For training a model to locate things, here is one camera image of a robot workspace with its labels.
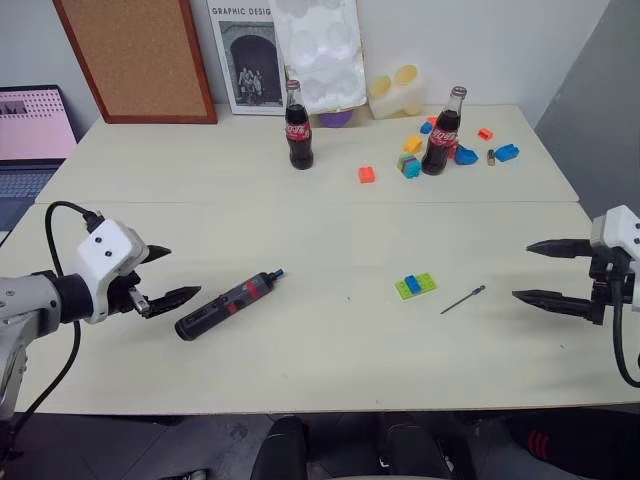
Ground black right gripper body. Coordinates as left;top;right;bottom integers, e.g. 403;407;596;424
588;248;634;327

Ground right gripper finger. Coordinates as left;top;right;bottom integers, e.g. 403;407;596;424
510;289;597;322
525;238;594;261

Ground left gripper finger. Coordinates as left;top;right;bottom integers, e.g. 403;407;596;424
143;244;173;265
141;285;203;320

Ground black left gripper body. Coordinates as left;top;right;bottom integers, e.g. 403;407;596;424
106;270;152;319

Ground black red electric screwdriver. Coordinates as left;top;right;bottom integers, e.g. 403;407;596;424
174;269;287;343

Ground screwdriver bit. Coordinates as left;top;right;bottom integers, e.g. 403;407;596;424
439;284;487;316

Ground green toy brick plate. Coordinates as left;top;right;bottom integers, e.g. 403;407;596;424
394;271;439;302

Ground black object with red stripes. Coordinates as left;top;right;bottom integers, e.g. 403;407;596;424
503;408;640;480

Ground glass cola bottle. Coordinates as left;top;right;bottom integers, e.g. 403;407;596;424
284;79;316;172
420;85;469;177

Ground multicoloured stack of toy bricks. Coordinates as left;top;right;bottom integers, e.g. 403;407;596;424
396;151;424;181

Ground laptop with pink screen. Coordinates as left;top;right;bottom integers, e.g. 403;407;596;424
0;84;80;232

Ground dark rounded shape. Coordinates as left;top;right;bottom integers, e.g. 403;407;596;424
376;411;454;480
249;414;310;480

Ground graphic design book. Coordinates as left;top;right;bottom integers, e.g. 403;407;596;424
205;0;289;117

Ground purple round disc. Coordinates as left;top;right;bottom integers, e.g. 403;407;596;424
318;110;355;128

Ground white foam holder yellow cups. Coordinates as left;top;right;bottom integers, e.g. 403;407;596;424
367;63;427;121

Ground white moulded plastic tray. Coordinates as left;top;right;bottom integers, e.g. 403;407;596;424
269;0;368;116

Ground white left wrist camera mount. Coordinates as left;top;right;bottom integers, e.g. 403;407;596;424
75;219;151;325

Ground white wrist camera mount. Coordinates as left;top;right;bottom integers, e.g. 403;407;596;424
75;219;151;325
589;204;640;312

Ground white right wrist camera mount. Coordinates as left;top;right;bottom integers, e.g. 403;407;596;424
589;204;640;312

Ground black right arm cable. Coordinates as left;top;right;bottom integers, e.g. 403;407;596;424
611;278;640;389

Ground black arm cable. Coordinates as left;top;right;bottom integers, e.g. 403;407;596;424
611;278;640;389
0;200;105;461

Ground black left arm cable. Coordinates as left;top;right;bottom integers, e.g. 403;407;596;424
0;200;105;461

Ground cork board with wooden frame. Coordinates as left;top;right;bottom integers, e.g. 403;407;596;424
51;0;219;125

